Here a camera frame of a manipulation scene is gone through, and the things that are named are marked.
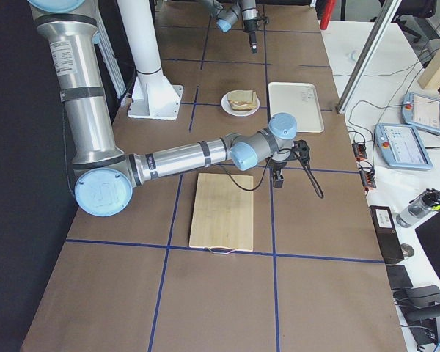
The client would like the black power box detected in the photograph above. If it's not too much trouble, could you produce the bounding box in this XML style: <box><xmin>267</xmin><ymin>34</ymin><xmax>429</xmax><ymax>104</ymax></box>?
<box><xmin>369</xmin><ymin>205</ymin><xmax>404</xmax><ymax>265</ymax></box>

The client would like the white round plate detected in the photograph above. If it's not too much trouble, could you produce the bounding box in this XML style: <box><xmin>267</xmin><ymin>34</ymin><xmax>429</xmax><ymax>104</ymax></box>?
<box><xmin>221</xmin><ymin>89</ymin><xmax>260</xmax><ymax>117</ymax></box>

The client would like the cream bear tray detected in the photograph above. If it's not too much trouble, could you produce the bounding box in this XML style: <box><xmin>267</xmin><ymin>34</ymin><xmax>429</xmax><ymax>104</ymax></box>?
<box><xmin>268</xmin><ymin>82</ymin><xmax>324</xmax><ymax>133</ymax></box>

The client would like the white camera pole mount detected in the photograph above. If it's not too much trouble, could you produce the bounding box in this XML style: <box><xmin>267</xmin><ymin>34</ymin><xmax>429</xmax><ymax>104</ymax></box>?
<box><xmin>117</xmin><ymin>0</ymin><xmax>183</xmax><ymax>120</ymax></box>

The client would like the clear water bottle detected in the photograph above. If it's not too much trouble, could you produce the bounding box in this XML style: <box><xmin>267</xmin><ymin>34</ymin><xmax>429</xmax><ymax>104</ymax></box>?
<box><xmin>396</xmin><ymin>188</ymin><xmax>440</xmax><ymax>227</ymax></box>

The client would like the orange connector block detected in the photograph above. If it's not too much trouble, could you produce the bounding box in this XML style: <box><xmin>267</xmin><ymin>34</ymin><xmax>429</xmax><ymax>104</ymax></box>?
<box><xmin>352</xmin><ymin>142</ymin><xmax>367</xmax><ymax>161</ymax></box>
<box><xmin>359</xmin><ymin>166</ymin><xmax>376</xmax><ymax>191</ymax></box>

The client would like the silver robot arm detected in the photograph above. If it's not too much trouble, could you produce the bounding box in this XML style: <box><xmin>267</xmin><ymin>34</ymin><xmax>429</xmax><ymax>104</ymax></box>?
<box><xmin>199</xmin><ymin>0</ymin><xmax>260</xmax><ymax>54</ymax></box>
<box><xmin>28</xmin><ymin>1</ymin><xmax>298</xmax><ymax>217</ymax></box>

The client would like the near blue teach pendant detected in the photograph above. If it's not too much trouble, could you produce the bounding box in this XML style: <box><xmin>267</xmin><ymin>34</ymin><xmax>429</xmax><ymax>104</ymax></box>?
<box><xmin>374</xmin><ymin>123</ymin><xmax>433</xmax><ymax>170</ymax></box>

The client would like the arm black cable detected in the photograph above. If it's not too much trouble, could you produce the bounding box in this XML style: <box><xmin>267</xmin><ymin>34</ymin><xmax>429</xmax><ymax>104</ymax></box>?
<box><xmin>219</xmin><ymin>141</ymin><xmax>324</xmax><ymax>200</ymax></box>

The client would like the far blue teach pendant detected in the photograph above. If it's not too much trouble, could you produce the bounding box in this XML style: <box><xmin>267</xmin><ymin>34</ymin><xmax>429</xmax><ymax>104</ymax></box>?
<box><xmin>401</xmin><ymin>92</ymin><xmax>440</xmax><ymax>135</ymax></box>

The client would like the wooden cutting board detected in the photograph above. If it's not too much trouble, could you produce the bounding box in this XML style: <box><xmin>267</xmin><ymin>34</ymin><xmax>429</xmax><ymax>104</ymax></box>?
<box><xmin>189</xmin><ymin>173</ymin><xmax>254</xmax><ymax>252</ymax></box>

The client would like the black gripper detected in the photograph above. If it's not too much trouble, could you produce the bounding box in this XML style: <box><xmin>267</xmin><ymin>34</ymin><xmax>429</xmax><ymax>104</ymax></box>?
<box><xmin>269</xmin><ymin>158</ymin><xmax>287</xmax><ymax>188</ymax></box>
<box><xmin>243</xmin><ymin>18</ymin><xmax>257</xmax><ymax>54</ymax></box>

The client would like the blue teach pendant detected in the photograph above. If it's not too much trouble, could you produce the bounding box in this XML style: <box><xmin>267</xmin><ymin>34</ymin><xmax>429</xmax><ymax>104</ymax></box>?
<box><xmin>374</xmin><ymin>123</ymin><xmax>433</xmax><ymax>170</ymax></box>
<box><xmin>401</xmin><ymin>92</ymin><xmax>440</xmax><ymax>135</ymax></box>

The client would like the aluminium frame post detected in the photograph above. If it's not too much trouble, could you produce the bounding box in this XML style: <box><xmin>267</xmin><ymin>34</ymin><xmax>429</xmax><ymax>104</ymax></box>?
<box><xmin>336</xmin><ymin>0</ymin><xmax>402</xmax><ymax>114</ymax></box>

